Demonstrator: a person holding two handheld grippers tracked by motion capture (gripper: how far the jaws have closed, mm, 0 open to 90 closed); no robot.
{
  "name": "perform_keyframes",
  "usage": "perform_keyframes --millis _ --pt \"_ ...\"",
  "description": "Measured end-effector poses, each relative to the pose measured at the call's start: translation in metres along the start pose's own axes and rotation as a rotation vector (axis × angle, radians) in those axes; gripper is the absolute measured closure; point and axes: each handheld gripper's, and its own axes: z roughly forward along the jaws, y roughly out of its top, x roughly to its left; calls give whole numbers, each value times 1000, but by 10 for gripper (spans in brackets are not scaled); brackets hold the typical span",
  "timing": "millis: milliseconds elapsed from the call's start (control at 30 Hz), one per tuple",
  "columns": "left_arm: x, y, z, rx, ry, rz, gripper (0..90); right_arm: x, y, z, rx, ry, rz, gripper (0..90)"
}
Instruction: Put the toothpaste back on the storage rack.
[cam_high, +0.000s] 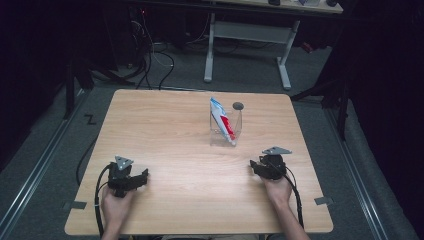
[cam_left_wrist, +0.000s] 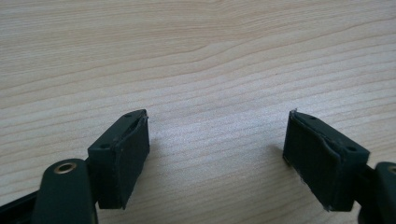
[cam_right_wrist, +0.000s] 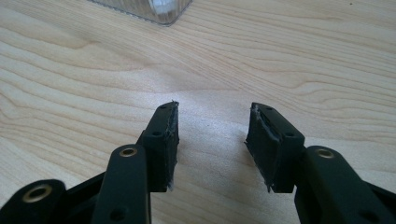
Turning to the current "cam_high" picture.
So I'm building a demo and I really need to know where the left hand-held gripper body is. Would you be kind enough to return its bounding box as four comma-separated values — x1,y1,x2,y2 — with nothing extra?
106,155,135,199

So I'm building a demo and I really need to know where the white-framed desk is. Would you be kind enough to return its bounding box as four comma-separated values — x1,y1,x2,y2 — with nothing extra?
203,0,344,91

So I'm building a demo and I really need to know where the person's left hand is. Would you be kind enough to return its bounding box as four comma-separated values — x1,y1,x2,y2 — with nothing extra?
100,185,136,231

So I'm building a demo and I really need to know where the black metal stand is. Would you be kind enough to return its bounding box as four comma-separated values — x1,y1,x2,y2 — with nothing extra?
290,74,352,142
62,58,96,121

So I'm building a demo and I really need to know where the dark computer tower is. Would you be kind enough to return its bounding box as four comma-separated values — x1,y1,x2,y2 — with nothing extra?
127,5,148,68

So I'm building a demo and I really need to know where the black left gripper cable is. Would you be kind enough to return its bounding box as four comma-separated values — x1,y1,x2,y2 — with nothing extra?
94,163,114,238

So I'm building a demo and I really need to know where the black floor cable bundle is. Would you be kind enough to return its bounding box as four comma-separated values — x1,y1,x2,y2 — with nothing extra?
131,19,176,91

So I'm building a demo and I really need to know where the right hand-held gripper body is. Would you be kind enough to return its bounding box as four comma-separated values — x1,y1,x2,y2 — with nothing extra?
261,145,293,181

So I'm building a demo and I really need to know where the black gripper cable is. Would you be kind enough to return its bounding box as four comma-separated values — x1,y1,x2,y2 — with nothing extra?
94,163,114,238
282,165,305,230

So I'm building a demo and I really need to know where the thin black floor cable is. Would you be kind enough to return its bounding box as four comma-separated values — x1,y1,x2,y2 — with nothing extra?
75,135,98,187

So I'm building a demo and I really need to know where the white blue red toothpaste tube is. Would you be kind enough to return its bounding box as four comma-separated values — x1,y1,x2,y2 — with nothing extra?
209,96,238,147

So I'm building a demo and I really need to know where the metal floor rail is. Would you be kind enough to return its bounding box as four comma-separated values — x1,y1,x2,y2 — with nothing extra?
0,89,88,236
323,105,390,240

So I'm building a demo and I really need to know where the grey tape piece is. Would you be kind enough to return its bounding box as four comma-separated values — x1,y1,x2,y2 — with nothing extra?
62,200,88,211
313,196,334,206

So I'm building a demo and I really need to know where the person's right hand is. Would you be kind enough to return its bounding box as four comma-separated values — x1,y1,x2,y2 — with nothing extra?
260,175,294,208

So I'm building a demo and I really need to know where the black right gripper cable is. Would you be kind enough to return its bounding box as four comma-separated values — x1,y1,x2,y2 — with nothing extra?
282,165,305,230

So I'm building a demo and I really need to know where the clear plastic container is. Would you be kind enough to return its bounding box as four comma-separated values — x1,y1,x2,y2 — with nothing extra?
208,106,243,149

